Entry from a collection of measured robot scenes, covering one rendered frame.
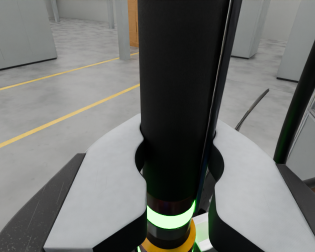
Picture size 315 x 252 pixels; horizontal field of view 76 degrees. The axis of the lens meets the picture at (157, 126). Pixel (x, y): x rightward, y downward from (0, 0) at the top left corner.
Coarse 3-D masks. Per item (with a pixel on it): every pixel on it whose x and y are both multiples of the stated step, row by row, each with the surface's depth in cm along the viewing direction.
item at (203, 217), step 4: (196, 216) 19; (200, 216) 19; (204, 216) 19; (196, 220) 18; (200, 220) 18; (204, 220) 18; (196, 240) 17; (204, 240) 17; (208, 240) 17; (196, 244) 17; (200, 244) 16; (204, 244) 16; (208, 244) 17; (196, 248) 17; (200, 248) 16; (204, 248) 16; (208, 248) 16; (212, 248) 16
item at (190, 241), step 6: (192, 222) 15; (192, 228) 15; (192, 234) 14; (144, 240) 14; (186, 240) 14; (192, 240) 14; (144, 246) 14; (150, 246) 14; (180, 246) 13; (186, 246) 14
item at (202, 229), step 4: (196, 224) 18; (200, 224) 18; (204, 224) 18; (196, 228) 17; (200, 228) 17; (204, 228) 17; (196, 232) 17; (200, 232) 17; (204, 232) 17; (196, 236) 17; (200, 236) 17; (204, 236) 17; (200, 240) 17
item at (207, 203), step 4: (204, 192) 38; (204, 196) 38; (200, 200) 37; (204, 200) 39; (208, 200) 42; (200, 204) 38; (204, 204) 40; (208, 204) 42; (200, 208) 39; (204, 208) 41; (200, 212) 38; (204, 212) 38; (192, 216) 37
